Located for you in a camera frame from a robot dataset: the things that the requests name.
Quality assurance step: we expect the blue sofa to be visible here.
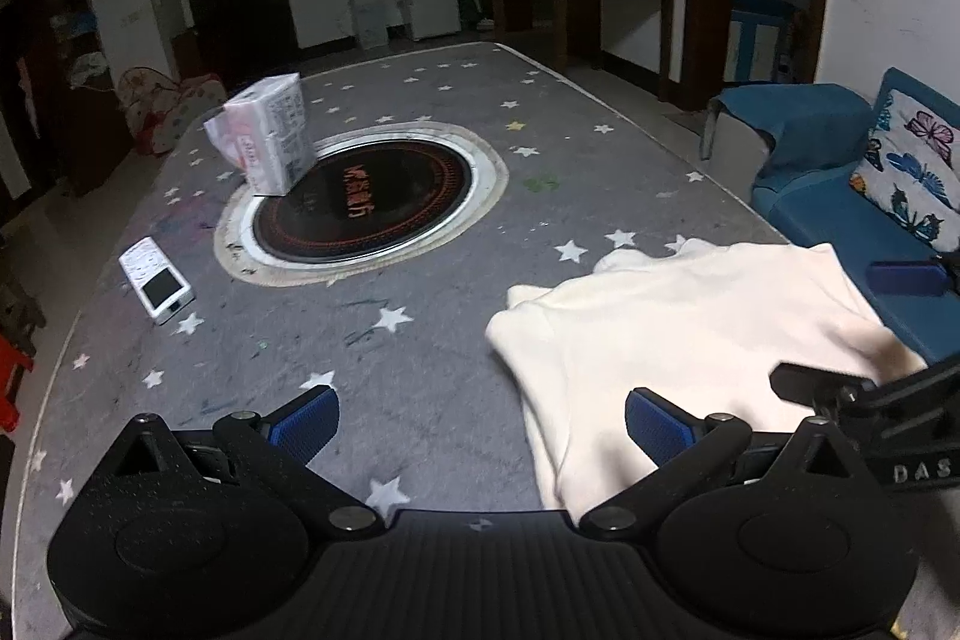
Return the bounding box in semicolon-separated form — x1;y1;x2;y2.
701;68;960;372

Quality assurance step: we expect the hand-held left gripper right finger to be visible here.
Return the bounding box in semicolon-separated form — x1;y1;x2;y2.
580;386;872;540

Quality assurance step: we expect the butterfly print cushion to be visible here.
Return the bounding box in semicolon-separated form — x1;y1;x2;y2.
850;89;960;255

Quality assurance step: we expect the white remote control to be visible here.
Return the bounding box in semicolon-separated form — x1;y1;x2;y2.
118;237;196;327

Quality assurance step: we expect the blue low cabinet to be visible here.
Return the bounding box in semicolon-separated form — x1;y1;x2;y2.
730;0;797;84

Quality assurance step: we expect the cream white garment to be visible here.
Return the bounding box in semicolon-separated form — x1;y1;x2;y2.
486;239;931;513

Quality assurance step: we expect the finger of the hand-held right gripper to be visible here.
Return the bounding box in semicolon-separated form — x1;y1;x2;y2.
868;257;960;299
771;362;880;425

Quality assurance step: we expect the white tissue pack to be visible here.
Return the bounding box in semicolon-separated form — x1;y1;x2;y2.
204;72;316;197

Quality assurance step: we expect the red plastic stool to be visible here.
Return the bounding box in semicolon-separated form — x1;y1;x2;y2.
0;331;35;435

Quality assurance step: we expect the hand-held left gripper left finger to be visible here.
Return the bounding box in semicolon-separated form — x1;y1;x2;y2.
103;386;381;534

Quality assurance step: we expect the round black induction cooker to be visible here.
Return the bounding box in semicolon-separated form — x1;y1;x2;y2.
214;121;509;289

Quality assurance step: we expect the grey star-print table cover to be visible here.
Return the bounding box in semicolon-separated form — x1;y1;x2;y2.
11;42;938;640

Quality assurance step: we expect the dark cluttered shelf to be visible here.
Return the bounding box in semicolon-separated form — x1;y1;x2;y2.
0;0;134;202

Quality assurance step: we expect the patterned play tent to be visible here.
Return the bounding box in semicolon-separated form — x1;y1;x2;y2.
118;66;230;159

